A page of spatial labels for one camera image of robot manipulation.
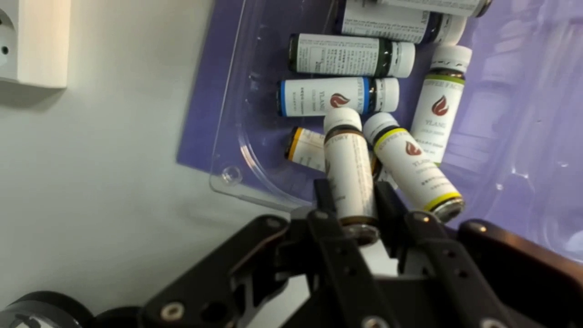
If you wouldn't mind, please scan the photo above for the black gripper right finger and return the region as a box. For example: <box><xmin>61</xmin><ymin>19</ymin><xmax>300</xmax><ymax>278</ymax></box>
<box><xmin>373</xmin><ymin>181</ymin><xmax>583</xmax><ymax>328</ymax></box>

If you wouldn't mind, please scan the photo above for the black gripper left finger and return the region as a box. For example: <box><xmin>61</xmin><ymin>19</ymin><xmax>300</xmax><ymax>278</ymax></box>
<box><xmin>138</xmin><ymin>179</ymin><xmax>396</xmax><ymax>328</ymax></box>

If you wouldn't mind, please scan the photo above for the white bottle brown band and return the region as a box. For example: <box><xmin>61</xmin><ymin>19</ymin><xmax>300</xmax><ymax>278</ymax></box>
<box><xmin>320</xmin><ymin>106</ymin><xmax>382</xmax><ymax>247</ymax></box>

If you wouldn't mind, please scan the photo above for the white bottle orange band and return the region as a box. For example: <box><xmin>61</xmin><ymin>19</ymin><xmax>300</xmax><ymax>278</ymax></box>
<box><xmin>283</xmin><ymin>125</ymin><xmax>329</xmax><ymax>176</ymax></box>

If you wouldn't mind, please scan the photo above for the white bottle yellow band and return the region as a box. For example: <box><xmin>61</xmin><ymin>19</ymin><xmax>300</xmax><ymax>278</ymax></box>
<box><xmin>360</xmin><ymin>112</ymin><xmax>466</xmax><ymax>225</ymax></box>

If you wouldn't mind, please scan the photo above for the clear plastic box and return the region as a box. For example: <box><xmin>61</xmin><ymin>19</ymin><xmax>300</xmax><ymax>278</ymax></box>
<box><xmin>207</xmin><ymin>0</ymin><xmax>583</xmax><ymax>265</ymax></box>

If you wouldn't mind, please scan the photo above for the white bottle blue band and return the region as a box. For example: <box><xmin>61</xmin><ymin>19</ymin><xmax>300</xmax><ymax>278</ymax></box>
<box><xmin>276</xmin><ymin>75</ymin><xmax>402</xmax><ymax>119</ymax></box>

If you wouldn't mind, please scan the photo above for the white bottle olive band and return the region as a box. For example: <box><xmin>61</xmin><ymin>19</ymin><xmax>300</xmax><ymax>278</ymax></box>
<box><xmin>409</xmin><ymin>43</ymin><xmax>475</xmax><ymax>168</ymax></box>

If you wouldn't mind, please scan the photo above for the white bottle dark green band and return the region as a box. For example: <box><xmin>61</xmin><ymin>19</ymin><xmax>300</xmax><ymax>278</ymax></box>
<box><xmin>287</xmin><ymin>32</ymin><xmax>418</xmax><ymax>81</ymax></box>

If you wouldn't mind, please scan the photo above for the white bottle navy band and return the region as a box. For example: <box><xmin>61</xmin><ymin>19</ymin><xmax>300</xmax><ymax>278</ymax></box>
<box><xmin>336</xmin><ymin>2</ymin><xmax>469</xmax><ymax>46</ymax></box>

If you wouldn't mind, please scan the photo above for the purple mat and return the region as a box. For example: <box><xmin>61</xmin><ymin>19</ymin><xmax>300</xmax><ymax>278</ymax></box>
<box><xmin>174</xmin><ymin>0</ymin><xmax>583</xmax><ymax>265</ymax></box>

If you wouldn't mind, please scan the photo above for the black round flecked disc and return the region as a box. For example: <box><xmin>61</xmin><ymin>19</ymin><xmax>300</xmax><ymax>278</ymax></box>
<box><xmin>0</xmin><ymin>290</ymin><xmax>96</xmax><ymax>328</ymax></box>

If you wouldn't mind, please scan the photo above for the white power strip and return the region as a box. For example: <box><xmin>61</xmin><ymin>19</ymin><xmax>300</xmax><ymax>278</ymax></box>
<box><xmin>0</xmin><ymin>0</ymin><xmax>72</xmax><ymax>92</ymax></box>

